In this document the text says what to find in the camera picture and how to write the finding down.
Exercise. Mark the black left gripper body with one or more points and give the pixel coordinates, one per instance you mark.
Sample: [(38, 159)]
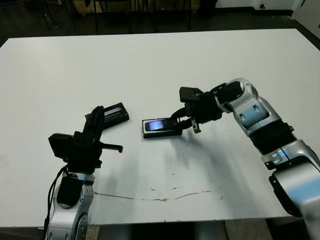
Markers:
[(85, 152)]

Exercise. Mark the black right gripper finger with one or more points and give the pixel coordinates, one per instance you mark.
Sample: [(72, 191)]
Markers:
[(185, 123), (178, 114)]

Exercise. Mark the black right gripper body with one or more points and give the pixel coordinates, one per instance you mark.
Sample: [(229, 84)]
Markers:
[(203, 110)]

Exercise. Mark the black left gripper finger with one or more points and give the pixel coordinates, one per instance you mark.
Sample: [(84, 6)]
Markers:
[(91, 122), (100, 125)]

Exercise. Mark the black box lid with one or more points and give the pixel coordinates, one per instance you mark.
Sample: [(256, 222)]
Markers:
[(116, 115)]

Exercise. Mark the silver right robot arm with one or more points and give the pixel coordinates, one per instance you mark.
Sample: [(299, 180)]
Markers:
[(252, 110)]

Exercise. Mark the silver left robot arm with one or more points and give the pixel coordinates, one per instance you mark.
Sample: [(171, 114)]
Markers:
[(75, 215)]

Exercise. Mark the black device with screen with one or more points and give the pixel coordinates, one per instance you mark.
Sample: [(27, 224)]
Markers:
[(160, 135)]

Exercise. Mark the black mesh office chair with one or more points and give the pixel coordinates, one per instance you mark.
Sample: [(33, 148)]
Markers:
[(97, 15)]

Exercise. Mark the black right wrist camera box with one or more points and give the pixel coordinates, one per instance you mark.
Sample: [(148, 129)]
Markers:
[(190, 94)]

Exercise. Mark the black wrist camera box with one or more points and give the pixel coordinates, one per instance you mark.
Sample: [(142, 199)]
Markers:
[(190, 94), (60, 147)]

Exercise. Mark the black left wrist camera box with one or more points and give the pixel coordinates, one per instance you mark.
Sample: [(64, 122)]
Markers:
[(60, 147)]

